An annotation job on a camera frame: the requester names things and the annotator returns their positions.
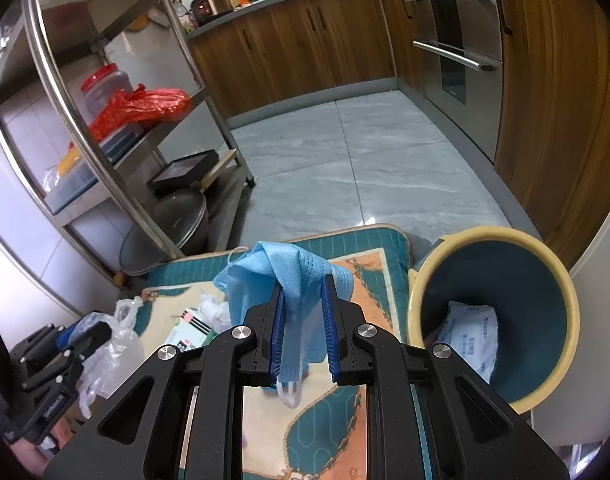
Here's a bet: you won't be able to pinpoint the blue plastic storage box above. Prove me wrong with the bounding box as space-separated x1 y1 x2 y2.
42 125 144 214

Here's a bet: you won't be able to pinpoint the stainless steel built-in oven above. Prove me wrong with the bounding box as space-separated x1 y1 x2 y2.
402 0 502 160

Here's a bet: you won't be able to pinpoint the red plastic bag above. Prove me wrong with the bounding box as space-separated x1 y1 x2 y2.
89 84 191 143

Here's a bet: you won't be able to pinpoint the wooden kitchen cabinets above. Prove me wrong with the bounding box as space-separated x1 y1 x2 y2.
189 0 610 266

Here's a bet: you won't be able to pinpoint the white black coupon box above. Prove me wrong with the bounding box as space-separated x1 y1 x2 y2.
164 309 216 352

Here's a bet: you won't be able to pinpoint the stainless steel shelf rack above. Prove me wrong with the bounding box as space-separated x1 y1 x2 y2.
0 0 255 278

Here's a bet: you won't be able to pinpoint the white tissue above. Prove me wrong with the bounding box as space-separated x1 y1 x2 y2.
198 294 232 334

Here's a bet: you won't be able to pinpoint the blue face mask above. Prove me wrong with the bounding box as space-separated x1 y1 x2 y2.
214 242 354 408

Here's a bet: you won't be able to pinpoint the red lid plastic jar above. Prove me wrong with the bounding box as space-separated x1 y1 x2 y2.
80 63 134 119

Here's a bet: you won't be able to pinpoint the clear plastic bag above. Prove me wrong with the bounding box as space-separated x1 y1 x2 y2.
72 297 144 419

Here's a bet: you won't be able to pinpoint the yellow corn package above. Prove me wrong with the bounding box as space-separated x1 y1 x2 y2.
56 142 81 177

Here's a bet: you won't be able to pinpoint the teal orange floor mat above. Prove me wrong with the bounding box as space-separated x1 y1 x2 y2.
136 224 413 479

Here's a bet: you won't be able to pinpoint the black square tray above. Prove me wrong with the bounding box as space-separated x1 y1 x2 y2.
148 150 219 200

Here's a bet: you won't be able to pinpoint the teal trash bin yellow rim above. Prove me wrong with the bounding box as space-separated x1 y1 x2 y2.
407 226 580 414

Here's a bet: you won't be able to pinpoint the glass pot lid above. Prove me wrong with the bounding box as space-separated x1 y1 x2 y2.
119 190 209 276

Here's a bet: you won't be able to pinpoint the electric rice cooker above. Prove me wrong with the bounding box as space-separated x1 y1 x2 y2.
191 0 234 26

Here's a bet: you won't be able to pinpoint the wooden handle utensil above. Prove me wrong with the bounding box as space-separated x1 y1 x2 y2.
200 148 238 192

